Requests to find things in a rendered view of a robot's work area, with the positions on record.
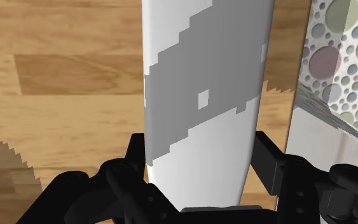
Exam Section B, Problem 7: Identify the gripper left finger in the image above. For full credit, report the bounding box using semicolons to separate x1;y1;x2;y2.
15;132;181;224

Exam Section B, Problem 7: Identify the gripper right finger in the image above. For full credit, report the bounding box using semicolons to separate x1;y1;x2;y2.
250;131;358;224

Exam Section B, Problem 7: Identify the white tapered rounded object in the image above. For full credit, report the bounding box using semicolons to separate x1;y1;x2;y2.
141;0;276;213

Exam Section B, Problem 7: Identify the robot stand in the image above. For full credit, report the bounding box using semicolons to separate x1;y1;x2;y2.
293;0;358;146

